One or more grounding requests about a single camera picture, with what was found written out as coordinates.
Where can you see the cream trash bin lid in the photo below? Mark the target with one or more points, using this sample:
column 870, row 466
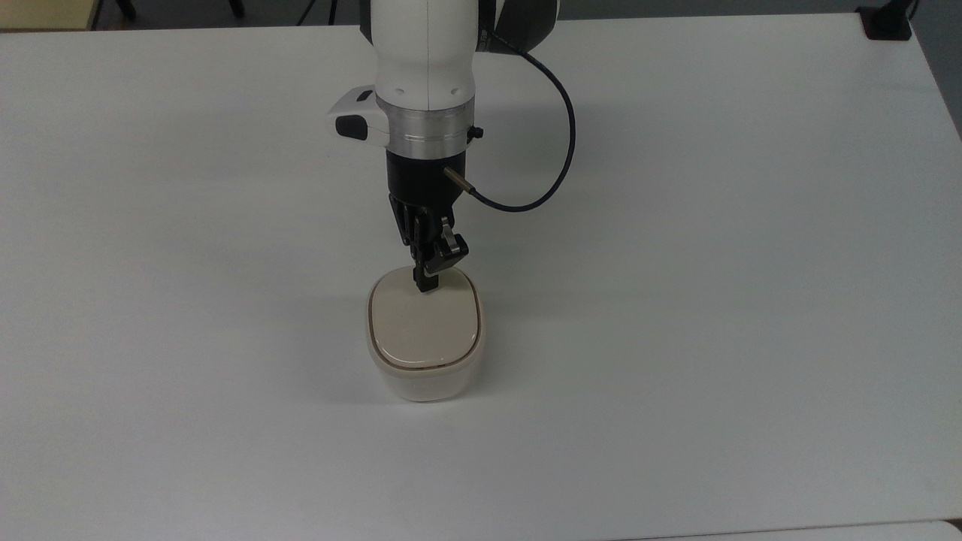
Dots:
column 422, row 327

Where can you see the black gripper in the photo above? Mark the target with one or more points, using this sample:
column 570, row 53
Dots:
column 422, row 176

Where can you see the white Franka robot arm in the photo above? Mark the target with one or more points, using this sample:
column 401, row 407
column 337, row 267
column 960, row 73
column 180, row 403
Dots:
column 426, row 68

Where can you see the black chair leg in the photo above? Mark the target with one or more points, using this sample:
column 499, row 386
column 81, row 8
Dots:
column 126, row 7
column 235, row 7

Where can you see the light wooden cabinet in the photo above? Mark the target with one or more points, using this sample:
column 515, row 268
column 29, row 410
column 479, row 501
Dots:
column 45, row 13

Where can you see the cream plastic trash bin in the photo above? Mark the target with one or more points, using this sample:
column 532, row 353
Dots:
column 425, row 379

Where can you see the black table clamp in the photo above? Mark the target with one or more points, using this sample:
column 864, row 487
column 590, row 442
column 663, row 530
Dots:
column 887, row 21

